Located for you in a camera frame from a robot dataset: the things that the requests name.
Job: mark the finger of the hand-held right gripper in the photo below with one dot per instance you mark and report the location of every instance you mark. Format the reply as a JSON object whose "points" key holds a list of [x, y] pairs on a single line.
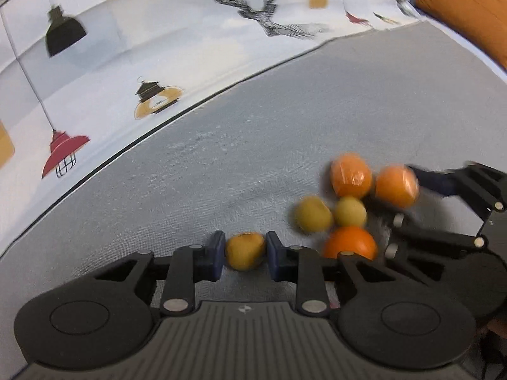
{"points": [[435, 237], [435, 182]]}

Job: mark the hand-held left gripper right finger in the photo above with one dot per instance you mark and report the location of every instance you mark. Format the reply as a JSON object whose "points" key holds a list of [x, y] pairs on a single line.
{"points": [[275, 257]]}

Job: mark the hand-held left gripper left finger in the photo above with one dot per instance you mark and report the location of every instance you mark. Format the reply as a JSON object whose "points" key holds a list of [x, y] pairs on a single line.
{"points": [[216, 255]]}

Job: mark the small yellow-green fruit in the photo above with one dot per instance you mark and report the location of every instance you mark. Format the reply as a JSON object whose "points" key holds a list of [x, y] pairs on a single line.
{"points": [[350, 211], [313, 214], [245, 251]]}

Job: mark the orange mandarin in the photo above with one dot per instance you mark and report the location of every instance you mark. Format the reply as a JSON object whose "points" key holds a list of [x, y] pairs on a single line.
{"points": [[350, 243], [397, 187]]}

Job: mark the plastic-wrapped mandarin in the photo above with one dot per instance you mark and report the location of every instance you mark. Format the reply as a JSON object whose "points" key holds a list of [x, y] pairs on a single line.
{"points": [[351, 176]]}

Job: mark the orange cushion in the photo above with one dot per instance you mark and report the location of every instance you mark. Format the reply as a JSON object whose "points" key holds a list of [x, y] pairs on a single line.
{"points": [[463, 8]]}

